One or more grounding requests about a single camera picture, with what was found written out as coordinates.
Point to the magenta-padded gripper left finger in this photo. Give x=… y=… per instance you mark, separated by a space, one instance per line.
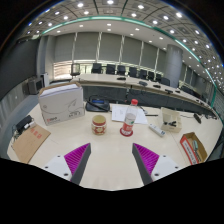
x=76 y=159

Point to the black pen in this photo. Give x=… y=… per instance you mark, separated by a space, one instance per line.
x=151 y=115

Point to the long curved conference desk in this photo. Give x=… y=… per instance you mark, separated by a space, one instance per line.
x=110 y=93

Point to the old grey monitor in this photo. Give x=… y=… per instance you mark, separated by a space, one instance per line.
x=34 y=86

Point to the group of black office chairs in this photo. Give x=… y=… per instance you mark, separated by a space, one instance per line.
x=110 y=69

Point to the white printed paper sheet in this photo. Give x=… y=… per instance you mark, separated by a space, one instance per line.
x=118 y=114

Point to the small black tool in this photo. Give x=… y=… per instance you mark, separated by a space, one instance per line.
x=170 y=123

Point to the brown paper envelope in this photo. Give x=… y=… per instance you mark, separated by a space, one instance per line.
x=30 y=142

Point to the clear red-capped water bottle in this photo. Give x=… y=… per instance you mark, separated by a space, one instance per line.
x=129 y=120

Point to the black power adapter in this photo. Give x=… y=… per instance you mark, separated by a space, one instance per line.
x=23 y=122

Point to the white copy paper box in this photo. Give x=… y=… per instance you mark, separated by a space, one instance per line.
x=61 y=105

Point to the small white open box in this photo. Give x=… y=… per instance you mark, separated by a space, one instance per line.
x=171 y=115

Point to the open brown cardboard box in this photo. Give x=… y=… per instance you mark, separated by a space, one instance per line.
x=186 y=146

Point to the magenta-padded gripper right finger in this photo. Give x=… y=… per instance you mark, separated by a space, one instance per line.
x=146 y=159

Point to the red floral ceramic mug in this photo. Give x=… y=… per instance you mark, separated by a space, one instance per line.
x=98 y=126

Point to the group of ceiling lights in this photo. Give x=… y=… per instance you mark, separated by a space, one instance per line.
x=110 y=2

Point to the small black microphone unit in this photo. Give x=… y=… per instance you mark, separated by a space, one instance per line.
x=197 y=118

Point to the white power strip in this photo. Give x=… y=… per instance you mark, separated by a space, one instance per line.
x=156 y=130

